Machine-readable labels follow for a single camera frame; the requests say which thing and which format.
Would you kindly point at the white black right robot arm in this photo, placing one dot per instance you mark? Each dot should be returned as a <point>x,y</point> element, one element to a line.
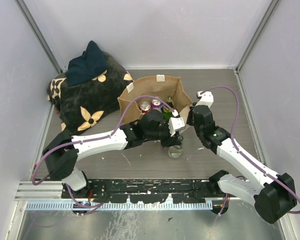
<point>271,194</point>

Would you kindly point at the tan canvas tote bag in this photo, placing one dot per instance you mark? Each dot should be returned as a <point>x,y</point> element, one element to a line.
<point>142,89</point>

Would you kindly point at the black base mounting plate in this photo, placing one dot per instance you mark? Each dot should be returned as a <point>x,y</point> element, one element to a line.
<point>149,191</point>

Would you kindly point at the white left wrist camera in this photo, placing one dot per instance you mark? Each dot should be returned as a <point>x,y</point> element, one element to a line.
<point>176,123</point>

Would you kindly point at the red Coke can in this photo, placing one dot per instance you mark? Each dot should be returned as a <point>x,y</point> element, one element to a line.
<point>145,107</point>

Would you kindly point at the black floral cushion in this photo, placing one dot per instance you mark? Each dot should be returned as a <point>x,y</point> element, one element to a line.
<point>82,106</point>

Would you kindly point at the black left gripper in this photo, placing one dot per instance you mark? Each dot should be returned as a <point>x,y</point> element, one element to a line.
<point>171,141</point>

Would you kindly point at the grey slotted cable duct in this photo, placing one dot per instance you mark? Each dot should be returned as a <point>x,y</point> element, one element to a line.
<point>70,205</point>

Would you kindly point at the aluminium frame rail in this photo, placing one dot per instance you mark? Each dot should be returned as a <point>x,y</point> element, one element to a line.
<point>46,191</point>

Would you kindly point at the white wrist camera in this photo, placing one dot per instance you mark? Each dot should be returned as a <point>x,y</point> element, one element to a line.
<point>176,123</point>
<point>205,98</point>

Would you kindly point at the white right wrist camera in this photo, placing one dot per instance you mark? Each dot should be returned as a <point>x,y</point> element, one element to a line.
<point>205,98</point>

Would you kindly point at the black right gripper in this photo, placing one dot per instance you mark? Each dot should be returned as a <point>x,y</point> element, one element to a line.
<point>189,119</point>

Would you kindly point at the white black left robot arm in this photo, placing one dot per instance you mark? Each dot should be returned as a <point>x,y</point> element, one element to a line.
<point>65,150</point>

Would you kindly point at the green Perrier bottle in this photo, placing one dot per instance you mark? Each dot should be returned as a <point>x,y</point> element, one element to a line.
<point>168,112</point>

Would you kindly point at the purple Fanta can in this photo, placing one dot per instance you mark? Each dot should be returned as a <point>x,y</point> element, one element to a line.
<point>156,104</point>

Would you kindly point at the clear glass Chang bottle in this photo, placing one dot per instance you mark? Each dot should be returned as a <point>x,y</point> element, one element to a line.
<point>176,151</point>

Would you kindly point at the dark blue cloth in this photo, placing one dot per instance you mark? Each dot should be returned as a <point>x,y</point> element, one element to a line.
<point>92,63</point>

